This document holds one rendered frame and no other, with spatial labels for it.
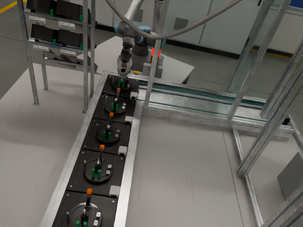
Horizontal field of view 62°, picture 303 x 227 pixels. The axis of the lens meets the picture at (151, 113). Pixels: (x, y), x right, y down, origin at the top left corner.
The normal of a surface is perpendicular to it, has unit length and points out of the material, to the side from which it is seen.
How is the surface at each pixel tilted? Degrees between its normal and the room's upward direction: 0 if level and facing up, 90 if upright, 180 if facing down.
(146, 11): 90
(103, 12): 90
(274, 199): 0
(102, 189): 0
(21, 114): 0
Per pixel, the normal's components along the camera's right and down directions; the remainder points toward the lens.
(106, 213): 0.16, -0.75
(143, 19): -0.13, 0.63
